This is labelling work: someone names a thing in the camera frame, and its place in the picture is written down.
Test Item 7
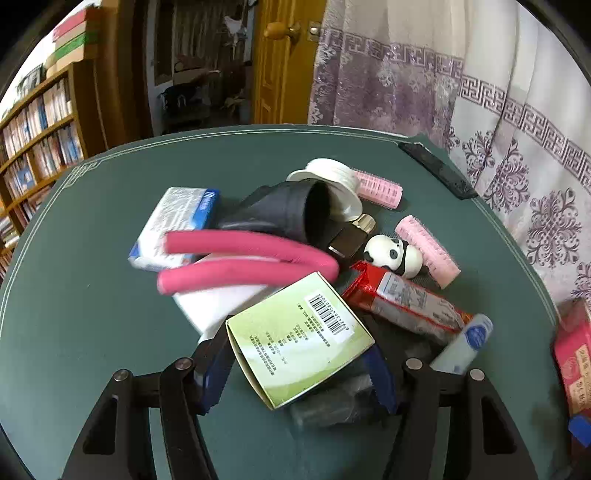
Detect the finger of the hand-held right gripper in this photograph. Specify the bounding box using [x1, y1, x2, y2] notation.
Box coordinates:
[569, 413, 591, 446]

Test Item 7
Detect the wooden bookshelf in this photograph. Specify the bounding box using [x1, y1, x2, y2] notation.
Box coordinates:
[0, 60, 109, 282]

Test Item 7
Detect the panda figurine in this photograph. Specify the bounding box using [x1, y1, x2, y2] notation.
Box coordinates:
[363, 234, 423, 279]

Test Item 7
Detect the blue white tissue pack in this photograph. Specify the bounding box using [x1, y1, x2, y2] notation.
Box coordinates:
[128, 187, 221, 272]

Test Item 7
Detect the pink foam curler rod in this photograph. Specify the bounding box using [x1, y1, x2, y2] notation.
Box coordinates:
[157, 231, 340, 296]

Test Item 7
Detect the green desktop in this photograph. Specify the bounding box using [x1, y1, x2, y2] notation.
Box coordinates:
[0, 124, 573, 480]

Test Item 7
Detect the pink hair roller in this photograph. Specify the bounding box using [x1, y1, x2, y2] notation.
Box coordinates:
[353, 170, 403, 212]
[394, 215, 462, 291]

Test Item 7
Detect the dark wooden door frame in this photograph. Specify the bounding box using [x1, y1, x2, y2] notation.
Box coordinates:
[99, 0, 155, 148]

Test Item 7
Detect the black chair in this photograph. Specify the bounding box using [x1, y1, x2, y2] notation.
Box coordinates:
[159, 83, 218, 134]

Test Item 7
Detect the white plastic spool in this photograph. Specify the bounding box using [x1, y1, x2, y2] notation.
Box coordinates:
[286, 158, 363, 222]

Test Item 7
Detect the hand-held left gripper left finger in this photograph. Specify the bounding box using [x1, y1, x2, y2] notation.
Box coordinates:
[60, 323, 236, 480]

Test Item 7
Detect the black smartphone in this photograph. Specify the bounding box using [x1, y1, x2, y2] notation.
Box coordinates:
[398, 141, 478, 200]

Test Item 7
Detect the white blue tube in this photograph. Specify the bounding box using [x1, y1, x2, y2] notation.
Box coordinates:
[429, 314, 494, 374]

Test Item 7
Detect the red grey packet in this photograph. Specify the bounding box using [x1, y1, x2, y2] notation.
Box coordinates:
[342, 261, 474, 347]

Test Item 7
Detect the green white carton box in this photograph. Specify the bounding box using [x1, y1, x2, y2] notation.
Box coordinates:
[225, 271, 376, 411]

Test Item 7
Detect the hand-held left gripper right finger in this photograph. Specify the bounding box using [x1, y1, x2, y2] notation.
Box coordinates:
[362, 344, 541, 480]

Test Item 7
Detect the red white cardboard box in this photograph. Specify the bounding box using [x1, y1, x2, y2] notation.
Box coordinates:
[52, 7, 105, 42]

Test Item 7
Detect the yellow wooden door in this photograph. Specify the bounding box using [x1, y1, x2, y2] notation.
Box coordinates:
[252, 0, 328, 125]

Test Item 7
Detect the black cone-shaped nozzle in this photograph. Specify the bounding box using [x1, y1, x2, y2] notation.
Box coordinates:
[217, 180, 345, 259]

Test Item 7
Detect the brass door knob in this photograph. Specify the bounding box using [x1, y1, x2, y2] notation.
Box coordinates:
[264, 21, 302, 44]

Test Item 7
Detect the white purple patterned curtain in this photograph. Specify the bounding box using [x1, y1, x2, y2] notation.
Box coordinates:
[307, 0, 591, 319]

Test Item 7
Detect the green white cardboard box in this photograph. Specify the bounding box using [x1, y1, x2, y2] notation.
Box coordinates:
[46, 30, 100, 65]

